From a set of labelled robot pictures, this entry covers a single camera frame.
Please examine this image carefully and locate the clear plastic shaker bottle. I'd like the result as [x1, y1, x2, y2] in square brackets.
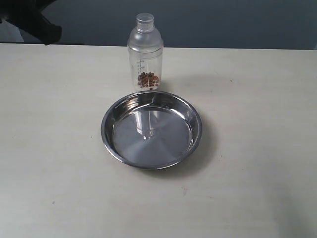
[127, 13, 163, 91]

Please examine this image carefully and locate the round stainless steel pan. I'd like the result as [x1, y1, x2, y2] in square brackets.
[101, 91, 203, 170]

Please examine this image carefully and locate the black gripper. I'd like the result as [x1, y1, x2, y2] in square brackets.
[0, 0, 62, 45]

